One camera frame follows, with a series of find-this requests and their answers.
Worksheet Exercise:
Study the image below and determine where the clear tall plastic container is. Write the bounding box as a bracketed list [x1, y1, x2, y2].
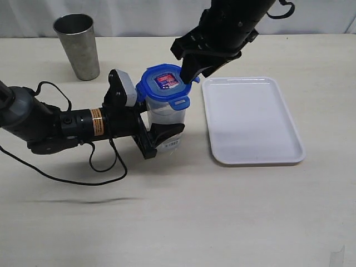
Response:
[146, 96, 190, 152]

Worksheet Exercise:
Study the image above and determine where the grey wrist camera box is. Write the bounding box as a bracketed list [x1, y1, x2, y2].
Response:
[116, 69, 137, 107]

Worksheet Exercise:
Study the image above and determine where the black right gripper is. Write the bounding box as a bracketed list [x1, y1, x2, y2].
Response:
[170, 8, 259, 83]

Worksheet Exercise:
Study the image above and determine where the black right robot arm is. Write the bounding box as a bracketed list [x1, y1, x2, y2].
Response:
[171, 0, 275, 84]

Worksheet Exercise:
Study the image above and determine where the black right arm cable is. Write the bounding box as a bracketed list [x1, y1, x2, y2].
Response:
[266, 0, 295, 20]

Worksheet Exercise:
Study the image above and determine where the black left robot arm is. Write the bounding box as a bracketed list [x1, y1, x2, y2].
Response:
[1, 69, 185, 159]

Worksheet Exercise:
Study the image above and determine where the stainless steel cup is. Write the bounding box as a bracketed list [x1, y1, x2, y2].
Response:
[53, 13, 100, 81]

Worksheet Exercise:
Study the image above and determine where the blue plastic lid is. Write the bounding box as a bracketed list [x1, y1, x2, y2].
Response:
[136, 63, 192, 111]

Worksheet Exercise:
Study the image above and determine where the white rectangular plastic tray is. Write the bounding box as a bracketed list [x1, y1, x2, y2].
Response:
[202, 77, 306, 166]

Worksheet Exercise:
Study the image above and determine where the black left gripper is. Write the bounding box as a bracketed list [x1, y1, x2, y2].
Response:
[102, 69, 185, 159]

